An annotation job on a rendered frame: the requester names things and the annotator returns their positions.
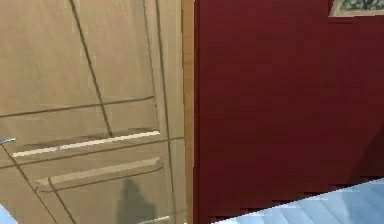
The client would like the beige panelled room door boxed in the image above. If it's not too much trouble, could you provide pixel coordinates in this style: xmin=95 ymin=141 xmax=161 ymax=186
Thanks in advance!
xmin=0 ymin=0 xmax=196 ymax=224

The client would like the framed wall picture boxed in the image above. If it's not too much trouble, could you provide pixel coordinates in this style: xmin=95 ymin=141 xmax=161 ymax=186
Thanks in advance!
xmin=329 ymin=0 xmax=384 ymax=18

